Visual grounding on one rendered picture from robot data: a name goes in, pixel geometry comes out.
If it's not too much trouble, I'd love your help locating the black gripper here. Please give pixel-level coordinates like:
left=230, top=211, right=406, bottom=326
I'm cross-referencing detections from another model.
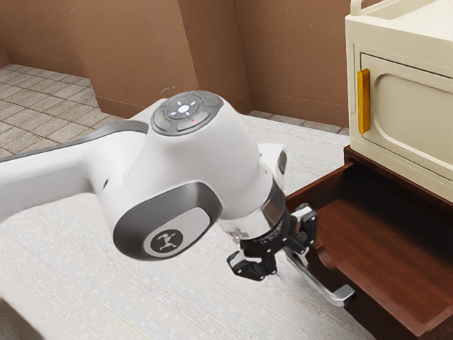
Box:
left=226, top=203, right=319, bottom=283

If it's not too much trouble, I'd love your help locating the dark wooden cabinet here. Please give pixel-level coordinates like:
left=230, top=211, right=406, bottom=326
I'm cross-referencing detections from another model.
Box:
left=343, top=144, right=453, bottom=213

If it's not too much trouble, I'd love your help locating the wooden drawer with silver handle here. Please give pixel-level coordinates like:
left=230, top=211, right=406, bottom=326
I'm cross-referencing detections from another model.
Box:
left=281, top=159, right=453, bottom=340

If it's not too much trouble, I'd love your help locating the cream box with yellow handle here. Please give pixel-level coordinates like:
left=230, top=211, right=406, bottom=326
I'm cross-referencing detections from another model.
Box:
left=344, top=0, right=453, bottom=198

